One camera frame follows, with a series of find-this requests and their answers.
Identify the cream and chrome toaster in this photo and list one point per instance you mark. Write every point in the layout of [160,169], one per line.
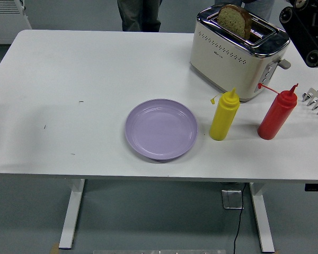
[222,61]

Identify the purple round plate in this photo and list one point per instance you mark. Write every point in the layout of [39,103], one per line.
[161,131]

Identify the red squeeze bottle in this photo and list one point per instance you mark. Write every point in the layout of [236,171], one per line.
[275,119]

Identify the brown bread slice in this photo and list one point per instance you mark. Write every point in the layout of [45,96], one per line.
[231,19]

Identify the yellow squeeze bottle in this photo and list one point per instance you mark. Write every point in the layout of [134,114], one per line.
[222,119]

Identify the black table control panel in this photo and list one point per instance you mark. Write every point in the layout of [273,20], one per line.
[316,187]

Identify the person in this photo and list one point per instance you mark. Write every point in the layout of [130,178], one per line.
[259,8]
[137,16]

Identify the white table leg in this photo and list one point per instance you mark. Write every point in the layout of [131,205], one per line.
[262,217]
[71,211]

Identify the white cabinet appliance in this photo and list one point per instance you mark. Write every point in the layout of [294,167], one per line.
[5,26]

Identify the metal floor socket box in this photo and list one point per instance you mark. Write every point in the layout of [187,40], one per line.
[231,199]

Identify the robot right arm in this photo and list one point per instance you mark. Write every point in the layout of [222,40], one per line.
[304,31]

